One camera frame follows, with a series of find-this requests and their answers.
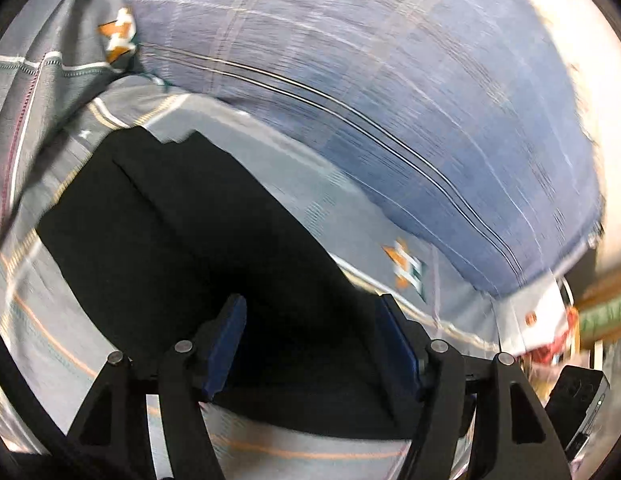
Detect blue plaid pillow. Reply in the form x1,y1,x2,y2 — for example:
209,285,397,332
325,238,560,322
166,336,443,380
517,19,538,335
127,0,603,295

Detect black pants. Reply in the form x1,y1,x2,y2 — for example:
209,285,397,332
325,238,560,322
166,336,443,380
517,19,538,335
37,127,417,440

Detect white paper bag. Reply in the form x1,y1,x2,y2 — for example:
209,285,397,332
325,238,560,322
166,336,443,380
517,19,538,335
493,273,576,364

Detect grey star-patterned bed sheet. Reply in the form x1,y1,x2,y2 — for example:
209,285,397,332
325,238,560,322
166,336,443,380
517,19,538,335
0,0,567,480

